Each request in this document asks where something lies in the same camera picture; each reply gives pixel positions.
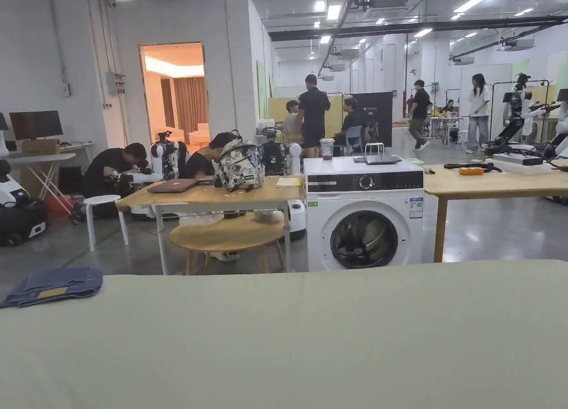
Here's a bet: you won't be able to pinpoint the bed with pale green sheet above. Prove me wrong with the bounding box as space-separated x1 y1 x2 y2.
0 259 568 409

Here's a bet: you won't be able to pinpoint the folded blue jeans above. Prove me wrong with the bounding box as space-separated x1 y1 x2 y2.
0 266 104 309

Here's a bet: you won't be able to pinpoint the long wooden table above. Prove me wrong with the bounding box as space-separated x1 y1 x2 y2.
423 151 568 263

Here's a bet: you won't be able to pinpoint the white round stool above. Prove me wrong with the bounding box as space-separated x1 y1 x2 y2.
83 194 130 253

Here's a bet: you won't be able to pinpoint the white humanoid robot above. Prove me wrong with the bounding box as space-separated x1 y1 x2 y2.
110 131 187 192

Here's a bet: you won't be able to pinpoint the round low wooden table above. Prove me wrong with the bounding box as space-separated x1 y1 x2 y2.
169 219 287 276

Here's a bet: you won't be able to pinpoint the square wooden table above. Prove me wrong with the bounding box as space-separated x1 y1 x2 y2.
115 138 293 276

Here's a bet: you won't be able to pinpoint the blue plastic chair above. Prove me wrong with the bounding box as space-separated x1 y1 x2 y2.
332 124 370 156

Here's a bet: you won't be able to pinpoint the white folding desk with monitor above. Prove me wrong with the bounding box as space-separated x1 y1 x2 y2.
0 110 95 216

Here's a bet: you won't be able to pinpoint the white washing machine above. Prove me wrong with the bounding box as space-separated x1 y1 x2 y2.
303 138 425 272

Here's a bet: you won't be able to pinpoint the group of people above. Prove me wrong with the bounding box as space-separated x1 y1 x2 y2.
283 73 368 158

